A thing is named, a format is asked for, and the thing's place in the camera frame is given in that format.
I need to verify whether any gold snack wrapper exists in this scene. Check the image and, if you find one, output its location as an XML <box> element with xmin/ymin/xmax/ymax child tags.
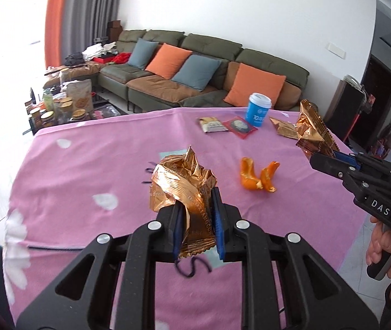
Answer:
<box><xmin>295</xmin><ymin>99</ymin><xmax>339</xmax><ymax>159</ymax></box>
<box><xmin>150</xmin><ymin>147</ymin><xmax>217</xmax><ymax>258</ymax></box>

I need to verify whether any orange peel piece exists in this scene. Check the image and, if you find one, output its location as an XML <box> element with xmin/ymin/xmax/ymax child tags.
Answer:
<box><xmin>240</xmin><ymin>157</ymin><xmax>263</xmax><ymax>191</ymax></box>
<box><xmin>260</xmin><ymin>161</ymin><xmax>280</xmax><ymax>193</ymax></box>

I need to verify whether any blue paper cup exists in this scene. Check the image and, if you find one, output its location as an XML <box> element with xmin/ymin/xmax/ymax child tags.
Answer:
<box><xmin>245</xmin><ymin>92</ymin><xmax>272</xmax><ymax>127</ymax></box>

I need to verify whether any pink floral table cloth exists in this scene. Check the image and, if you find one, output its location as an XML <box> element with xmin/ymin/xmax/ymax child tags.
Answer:
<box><xmin>4</xmin><ymin>108</ymin><xmax>365</xmax><ymax>318</ymax></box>

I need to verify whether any red card packet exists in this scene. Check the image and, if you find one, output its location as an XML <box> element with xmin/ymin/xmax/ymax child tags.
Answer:
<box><xmin>223</xmin><ymin>116</ymin><xmax>257</xmax><ymax>139</ymax></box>

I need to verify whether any orange cushion right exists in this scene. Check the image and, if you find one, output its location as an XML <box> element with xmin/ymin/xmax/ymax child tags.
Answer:
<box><xmin>224</xmin><ymin>63</ymin><xmax>286</xmax><ymax>107</ymax></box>

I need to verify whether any orange cushion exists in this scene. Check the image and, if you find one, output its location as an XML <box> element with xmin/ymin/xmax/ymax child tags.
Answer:
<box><xmin>224</xmin><ymin>63</ymin><xmax>286</xmax><ymax>107</ymax></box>
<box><xmin>145</xmin><ymin>43</ymin><xmax>192</xmax><ymax>80</ymax></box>

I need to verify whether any beige snack packet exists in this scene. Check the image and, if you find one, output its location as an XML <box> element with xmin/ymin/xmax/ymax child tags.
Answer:
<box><xmin>198</xmin><ymin>117</ymin><xmax>228</xmax><ymax>133</ymax></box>

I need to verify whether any blue-grey cushion right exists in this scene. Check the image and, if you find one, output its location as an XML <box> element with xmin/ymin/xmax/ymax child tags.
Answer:
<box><xmin>171</xmin><ymin>54</ymin><xmax>221</xmax><ymax>92</ymax></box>

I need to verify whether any blue-grey cushion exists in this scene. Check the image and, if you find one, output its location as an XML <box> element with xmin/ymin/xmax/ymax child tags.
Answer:
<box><xmin>171</xmin><ymin>54</ymin><xmax>221</xmax><ymax>92</ymax></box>
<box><xmin>127</xmin><ymin>38</ymin><xmax>159</xmax><ymax>69</ymax></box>

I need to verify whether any cluttered coffee table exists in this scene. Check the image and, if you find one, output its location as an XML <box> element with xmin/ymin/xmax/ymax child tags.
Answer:
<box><xmin>24</xmin><ymin>79</ymin><xmax>125</xmax><ymax>134</ymax></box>

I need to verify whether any orange cushion left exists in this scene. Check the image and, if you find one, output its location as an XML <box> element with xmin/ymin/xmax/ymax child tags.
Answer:
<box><xmin>145</xmin><ymin>43</ymin><xmax>192</xmax><ymax>80</ymax></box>

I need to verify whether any green sectional sofa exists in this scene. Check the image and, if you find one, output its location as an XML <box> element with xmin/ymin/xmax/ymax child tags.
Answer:
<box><xmin>43</xmin><ymin>29</ymin><xmax>310</xmax><ymax>114</ymax></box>

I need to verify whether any blue-grey cushion left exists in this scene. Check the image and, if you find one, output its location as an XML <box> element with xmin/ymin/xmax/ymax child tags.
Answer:
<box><xmin>127</xmin><ymin>38</ymin><xmax>159</xmax><ymax>69</ymax></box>

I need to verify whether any orange curtain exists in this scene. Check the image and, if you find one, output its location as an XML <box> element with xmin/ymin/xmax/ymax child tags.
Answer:
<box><xmin>45</xmin><ymin>0</ymin><xmax>65</xmax><ymax>68</ymax></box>

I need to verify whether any grey curtain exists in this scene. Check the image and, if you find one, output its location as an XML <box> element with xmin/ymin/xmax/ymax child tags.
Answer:
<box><xmin>60</xmin><ymin>0</ymin><xmax>120</xmax><ymax>61</ymax></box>

